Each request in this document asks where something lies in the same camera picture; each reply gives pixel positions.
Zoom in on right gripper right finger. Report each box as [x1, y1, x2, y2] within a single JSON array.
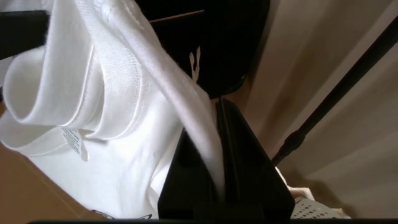
[[215, 96, 296, 221]]

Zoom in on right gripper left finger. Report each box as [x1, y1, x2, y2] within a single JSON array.
[[157, 129, 220, 221]]

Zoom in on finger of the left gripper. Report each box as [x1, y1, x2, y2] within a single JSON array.
[[0, 11, 51, 60]]

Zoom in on white shirt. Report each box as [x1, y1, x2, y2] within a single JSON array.
[[0, 0, 226, 220]]

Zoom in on black shorts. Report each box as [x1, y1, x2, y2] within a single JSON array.
[[135, 0, 271, 100]]

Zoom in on pink clothes hanger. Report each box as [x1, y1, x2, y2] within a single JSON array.
[[149, 9, 205, 24]]

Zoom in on white laundry basket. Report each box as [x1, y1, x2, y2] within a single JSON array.
[[275, 167, 352, 220]]

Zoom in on black clothes rack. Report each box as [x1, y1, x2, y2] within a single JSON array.
[[271, 14, 398, 167]]

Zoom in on beige curtain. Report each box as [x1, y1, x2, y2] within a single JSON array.
[[245, 0, 398, 220]]

